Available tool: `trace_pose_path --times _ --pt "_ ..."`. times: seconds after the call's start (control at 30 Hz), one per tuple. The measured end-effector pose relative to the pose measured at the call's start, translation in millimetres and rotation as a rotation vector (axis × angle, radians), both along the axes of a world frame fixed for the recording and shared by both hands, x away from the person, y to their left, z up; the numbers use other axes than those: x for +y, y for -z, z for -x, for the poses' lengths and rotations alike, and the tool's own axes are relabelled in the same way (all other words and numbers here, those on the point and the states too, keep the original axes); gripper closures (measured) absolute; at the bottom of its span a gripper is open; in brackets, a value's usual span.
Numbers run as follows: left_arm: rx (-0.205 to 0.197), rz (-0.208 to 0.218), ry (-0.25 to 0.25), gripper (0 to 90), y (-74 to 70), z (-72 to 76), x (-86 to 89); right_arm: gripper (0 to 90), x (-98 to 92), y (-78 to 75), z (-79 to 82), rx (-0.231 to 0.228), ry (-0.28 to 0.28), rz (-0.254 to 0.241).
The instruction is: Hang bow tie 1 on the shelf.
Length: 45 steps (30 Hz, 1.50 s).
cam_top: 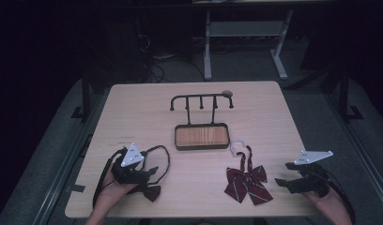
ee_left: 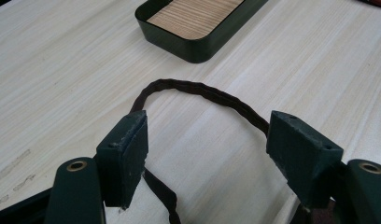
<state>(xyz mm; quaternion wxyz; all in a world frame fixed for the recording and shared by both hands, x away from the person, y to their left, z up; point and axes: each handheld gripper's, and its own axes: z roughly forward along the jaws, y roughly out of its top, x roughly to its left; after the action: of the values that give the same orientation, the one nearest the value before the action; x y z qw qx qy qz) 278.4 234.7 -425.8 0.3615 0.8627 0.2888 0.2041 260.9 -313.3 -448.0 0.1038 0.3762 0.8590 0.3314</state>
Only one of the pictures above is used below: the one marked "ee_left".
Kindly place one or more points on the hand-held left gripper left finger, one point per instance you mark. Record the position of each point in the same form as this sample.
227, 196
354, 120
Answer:
123, 161

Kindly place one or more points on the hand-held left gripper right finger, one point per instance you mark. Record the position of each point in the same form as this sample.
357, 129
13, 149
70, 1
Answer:
303, 158

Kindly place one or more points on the brown bow tie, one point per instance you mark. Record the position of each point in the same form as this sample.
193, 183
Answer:
194, 87

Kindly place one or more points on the black metal rack wooden tray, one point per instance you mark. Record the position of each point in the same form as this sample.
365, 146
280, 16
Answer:
191, 53

